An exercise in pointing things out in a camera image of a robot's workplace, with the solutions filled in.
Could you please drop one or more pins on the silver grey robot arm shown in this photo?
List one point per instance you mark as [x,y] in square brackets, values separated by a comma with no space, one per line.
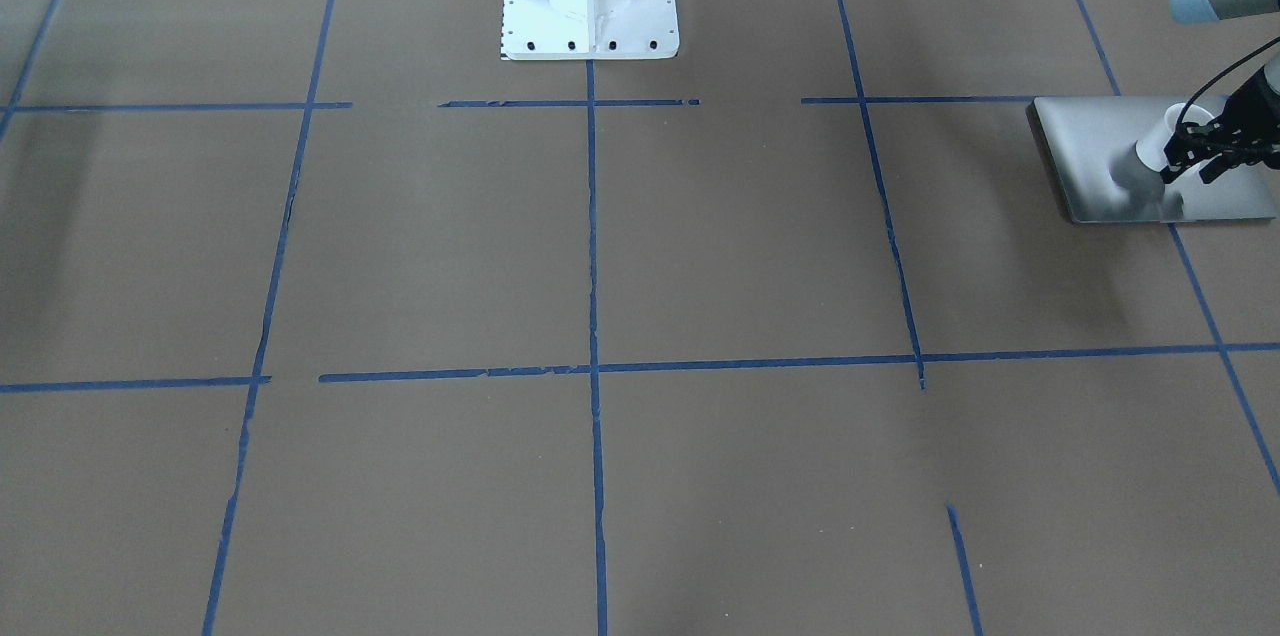
[1204,11]

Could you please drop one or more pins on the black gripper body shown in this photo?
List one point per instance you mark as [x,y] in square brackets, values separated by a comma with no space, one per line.
[1243,128]

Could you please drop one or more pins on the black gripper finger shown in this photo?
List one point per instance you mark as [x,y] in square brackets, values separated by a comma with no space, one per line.
[1186,143]
[1179,164]

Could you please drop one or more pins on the silver laptop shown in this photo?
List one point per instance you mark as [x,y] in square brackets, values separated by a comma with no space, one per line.
[1090,141]

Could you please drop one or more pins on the white plastic cup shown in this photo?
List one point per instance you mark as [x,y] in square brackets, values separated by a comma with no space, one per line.
[1150,148]

